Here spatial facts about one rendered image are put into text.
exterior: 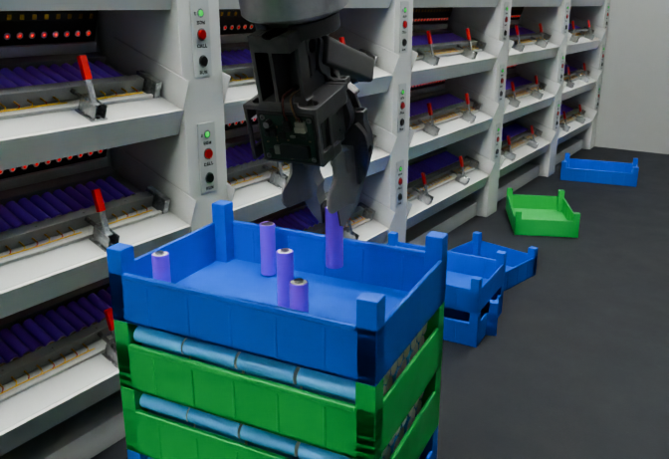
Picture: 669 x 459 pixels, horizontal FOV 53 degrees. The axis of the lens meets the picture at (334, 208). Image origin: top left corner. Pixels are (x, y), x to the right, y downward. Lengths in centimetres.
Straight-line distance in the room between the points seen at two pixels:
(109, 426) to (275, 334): 66
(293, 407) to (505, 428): 69
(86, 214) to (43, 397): 28
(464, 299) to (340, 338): 92
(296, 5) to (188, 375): 38
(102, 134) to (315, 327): 55
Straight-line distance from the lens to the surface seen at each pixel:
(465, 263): 169
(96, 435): 124
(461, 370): 145
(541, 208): 257
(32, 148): 99
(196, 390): 72
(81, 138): 103
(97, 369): 117
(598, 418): 137
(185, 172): 117
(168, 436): 78
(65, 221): 111
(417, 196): 201
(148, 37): 119
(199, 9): 116
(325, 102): 56
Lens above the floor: 72
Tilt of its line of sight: 17 degrees down
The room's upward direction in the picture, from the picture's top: straight up
